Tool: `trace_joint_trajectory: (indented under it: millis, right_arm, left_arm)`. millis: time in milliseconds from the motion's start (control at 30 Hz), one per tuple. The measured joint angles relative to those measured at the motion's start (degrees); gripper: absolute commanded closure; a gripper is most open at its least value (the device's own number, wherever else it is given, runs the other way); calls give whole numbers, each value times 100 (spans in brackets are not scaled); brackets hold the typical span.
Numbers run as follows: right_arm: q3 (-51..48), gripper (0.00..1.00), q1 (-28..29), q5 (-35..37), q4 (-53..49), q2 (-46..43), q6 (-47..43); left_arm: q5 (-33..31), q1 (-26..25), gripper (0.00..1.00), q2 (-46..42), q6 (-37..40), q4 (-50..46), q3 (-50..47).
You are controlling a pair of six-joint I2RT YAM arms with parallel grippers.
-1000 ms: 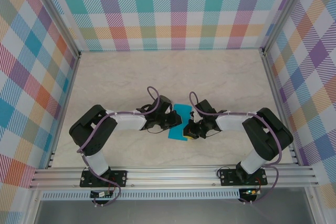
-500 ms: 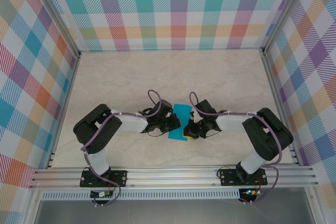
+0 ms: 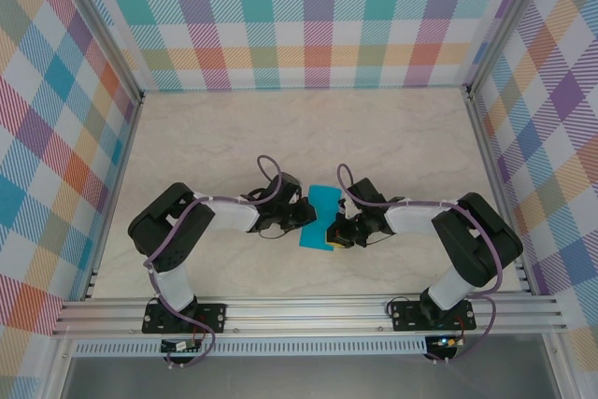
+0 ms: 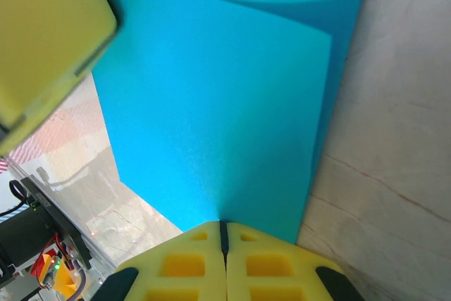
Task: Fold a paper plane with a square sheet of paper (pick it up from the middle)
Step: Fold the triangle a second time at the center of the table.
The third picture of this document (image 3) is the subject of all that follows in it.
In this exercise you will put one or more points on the blue square paper sheet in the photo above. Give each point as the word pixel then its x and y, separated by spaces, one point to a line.
pixel 322 198

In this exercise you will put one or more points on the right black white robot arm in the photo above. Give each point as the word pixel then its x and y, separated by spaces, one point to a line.
pixel 476 240

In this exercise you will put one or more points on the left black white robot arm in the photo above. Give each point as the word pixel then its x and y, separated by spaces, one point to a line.
pixel 168 231

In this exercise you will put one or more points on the grey metal panel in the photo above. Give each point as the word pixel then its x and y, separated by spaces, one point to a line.
pixel 303 378

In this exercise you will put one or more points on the circuit board with green light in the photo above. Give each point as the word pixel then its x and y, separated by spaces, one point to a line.
pixel 446 342

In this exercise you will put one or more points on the small black circuit board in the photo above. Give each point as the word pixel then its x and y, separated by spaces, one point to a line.
pixel 180 346

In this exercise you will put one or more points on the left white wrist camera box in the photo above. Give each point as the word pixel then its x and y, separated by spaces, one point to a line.
pixel 293 198

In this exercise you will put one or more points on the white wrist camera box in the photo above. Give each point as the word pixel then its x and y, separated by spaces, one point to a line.
pixel 293 198
pixel 343 205

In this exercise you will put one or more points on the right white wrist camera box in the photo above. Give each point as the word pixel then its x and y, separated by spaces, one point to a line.
pixel 343 205

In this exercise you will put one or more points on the long aluminium mounting rail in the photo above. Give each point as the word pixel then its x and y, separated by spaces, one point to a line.
pixel 303 315

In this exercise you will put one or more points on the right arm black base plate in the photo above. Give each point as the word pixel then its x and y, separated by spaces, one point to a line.
pixel 402 317

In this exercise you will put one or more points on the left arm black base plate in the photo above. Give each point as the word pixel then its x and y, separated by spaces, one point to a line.
pixel 215 317

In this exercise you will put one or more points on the aluminium table side rail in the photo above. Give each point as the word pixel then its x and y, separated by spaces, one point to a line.
pixel 489 161
pixel 123 161

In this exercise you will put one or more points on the aluminium frame post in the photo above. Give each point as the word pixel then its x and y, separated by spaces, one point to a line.
pixel 511 20
pixel 98 20

